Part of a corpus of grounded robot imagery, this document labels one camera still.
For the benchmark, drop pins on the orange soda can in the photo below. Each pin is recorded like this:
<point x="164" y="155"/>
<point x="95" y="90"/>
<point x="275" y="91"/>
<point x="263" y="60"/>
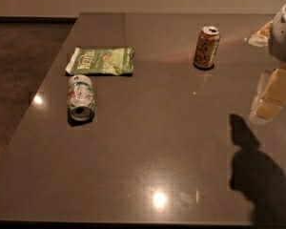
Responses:
<point x="206" y="47"/>

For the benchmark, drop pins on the green chip bag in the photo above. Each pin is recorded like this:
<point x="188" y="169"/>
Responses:
<point x="112" y="61"/>

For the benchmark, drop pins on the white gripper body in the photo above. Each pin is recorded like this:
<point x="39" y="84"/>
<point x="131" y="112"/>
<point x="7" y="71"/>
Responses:
<point x="283" y="35"/>

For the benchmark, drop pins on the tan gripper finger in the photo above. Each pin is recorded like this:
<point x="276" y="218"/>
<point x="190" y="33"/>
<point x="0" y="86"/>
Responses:
<point x="261" y="37"/>
<point x="270" y="95"/>

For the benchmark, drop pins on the green white soda can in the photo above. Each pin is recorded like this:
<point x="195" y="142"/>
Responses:
<point x="80" y="98"/>

